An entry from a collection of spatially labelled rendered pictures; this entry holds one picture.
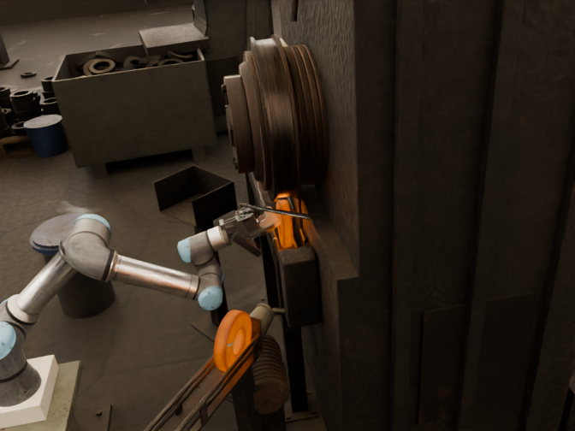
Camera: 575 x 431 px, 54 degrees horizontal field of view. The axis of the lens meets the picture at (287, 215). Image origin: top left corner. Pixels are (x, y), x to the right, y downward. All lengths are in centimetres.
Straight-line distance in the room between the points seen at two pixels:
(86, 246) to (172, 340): 99
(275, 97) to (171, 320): 154
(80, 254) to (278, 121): 70
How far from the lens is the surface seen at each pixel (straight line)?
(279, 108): 142
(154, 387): 242
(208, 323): 263
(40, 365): 213
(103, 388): 249
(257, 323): 150
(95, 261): 170
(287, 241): 179
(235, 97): 152
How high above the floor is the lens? 168
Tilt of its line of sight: 30 degrees down
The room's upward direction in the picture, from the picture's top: 5 degrees counter-clockwise
